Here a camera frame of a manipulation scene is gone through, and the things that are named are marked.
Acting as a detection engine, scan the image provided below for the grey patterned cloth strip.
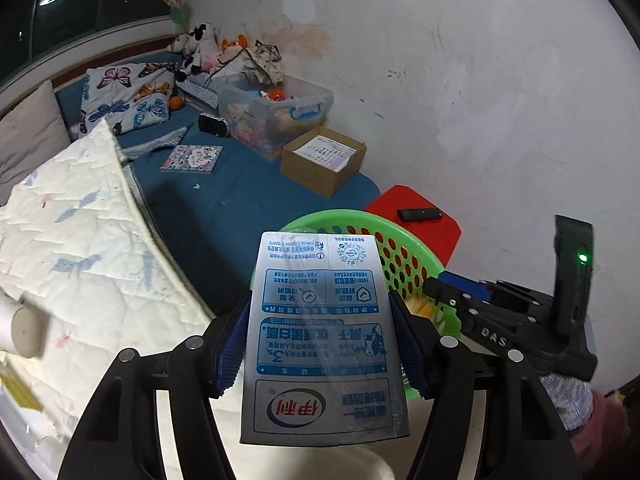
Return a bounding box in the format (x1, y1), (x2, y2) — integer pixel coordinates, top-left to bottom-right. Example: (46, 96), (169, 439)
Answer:
(120, 127), (188, 158)

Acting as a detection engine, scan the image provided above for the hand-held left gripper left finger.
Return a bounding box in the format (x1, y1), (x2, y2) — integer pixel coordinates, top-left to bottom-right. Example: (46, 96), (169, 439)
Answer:
(56, 292), (253, 480)

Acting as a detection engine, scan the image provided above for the colourful picture book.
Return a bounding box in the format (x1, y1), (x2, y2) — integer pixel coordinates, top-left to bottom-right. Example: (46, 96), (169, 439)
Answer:
(160, 145), (224, 173)

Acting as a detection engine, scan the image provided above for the cream quilted blanket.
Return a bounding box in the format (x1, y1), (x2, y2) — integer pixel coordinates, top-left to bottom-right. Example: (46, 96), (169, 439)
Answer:
(0, 119), (396, 480)

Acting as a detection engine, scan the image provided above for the red plastic stool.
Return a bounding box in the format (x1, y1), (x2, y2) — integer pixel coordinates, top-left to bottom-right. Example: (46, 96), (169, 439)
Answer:
(363, 185), (462, 266)

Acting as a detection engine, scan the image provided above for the green plastic basket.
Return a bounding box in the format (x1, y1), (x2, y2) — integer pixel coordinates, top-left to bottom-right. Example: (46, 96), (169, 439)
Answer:
(275, 208), (463, 401)

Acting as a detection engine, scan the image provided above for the black electronic device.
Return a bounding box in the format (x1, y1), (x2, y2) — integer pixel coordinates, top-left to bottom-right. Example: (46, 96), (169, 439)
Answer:
(198, 112), (231, 138)

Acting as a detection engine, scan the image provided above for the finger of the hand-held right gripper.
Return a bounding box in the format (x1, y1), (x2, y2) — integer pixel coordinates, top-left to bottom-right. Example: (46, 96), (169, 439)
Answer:
(424, 276), (531, 357)
(442, 271), (553, 329)

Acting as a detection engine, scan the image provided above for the orange fox plush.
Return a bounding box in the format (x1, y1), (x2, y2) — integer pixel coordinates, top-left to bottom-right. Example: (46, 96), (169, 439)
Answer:
(217, 35), (251, 63)

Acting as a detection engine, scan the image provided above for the large butterfly print pillow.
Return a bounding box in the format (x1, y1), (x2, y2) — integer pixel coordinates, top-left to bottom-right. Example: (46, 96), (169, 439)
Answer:
(70, 61), (176, 142)

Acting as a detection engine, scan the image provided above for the beige pillow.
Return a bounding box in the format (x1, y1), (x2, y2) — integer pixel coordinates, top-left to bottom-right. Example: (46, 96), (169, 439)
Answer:
(0, 80), (71, 206)

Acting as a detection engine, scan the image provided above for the white printed paper sheet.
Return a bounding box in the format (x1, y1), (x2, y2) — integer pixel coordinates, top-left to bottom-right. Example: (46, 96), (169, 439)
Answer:
(294, 135), (357, 173)

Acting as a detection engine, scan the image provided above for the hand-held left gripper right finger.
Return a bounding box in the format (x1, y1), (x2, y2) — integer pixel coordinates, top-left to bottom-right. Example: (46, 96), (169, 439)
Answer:
(387, 290), (583, 480)

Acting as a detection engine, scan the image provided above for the yellow wrapper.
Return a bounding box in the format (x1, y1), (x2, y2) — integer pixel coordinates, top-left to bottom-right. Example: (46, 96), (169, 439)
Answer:
(405, 295), (437, 319)

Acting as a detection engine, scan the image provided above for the wooden headboard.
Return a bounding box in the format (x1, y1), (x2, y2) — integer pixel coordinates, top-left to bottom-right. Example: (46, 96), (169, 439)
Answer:
(52, 35), (183, 93)

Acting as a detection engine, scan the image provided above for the black and white cow plush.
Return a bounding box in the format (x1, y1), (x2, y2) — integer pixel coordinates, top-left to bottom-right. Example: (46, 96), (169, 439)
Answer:
(167, 22), (216, 76)

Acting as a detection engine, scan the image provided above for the patterned flat board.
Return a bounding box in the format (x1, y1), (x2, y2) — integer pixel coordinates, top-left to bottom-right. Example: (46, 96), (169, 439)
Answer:
(176, 74), (221, 111)

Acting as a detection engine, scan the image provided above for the black remote control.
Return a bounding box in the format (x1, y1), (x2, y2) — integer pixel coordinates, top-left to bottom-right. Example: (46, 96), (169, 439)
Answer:
(397, 207), (444, 222)

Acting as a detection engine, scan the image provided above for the brown cardboard box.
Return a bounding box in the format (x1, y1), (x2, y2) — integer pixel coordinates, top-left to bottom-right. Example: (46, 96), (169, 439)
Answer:
(280, 127), (366, 198)

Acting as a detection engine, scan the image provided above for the blue and white milk carton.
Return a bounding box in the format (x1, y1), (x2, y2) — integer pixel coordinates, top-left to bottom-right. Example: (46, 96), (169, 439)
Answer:
(239, 231), (411, 447)

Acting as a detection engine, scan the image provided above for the clear plastic storage box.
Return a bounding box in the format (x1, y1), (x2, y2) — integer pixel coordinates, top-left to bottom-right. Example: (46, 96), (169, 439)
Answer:
(215, 72), (335, 161)

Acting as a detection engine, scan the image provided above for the blue bed sheet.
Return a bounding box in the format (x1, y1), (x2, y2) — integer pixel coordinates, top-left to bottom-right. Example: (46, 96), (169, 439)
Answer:
(52, 50), (382, 321)

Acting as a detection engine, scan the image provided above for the patterned cloth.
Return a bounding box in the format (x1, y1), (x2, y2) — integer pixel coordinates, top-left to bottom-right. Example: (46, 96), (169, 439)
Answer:
(250, 40), (286, 86)

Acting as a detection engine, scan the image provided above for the person's right forearm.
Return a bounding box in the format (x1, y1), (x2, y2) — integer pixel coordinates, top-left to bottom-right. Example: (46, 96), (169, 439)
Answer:
(540, 371), (635, 471)

